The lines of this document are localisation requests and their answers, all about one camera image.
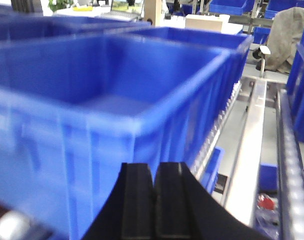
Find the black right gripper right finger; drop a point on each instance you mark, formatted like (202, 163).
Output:
(186, 211)

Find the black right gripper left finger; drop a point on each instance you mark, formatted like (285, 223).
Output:
(128, 213)

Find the large blue plastic bin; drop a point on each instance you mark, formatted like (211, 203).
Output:
(60, 152)

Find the red object in bag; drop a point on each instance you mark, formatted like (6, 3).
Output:
(265, 202)

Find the blue bin at right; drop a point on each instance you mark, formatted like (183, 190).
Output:
(295, 89)

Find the beige cardboard box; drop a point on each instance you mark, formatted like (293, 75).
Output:
(203, 22)

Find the grey cloth cover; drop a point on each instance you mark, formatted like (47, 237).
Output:
(286, 31)

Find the far left blue bin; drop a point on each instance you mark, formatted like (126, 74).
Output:
(22, 27)

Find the right roller conveyor rail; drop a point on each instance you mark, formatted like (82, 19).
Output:
(290, 173)

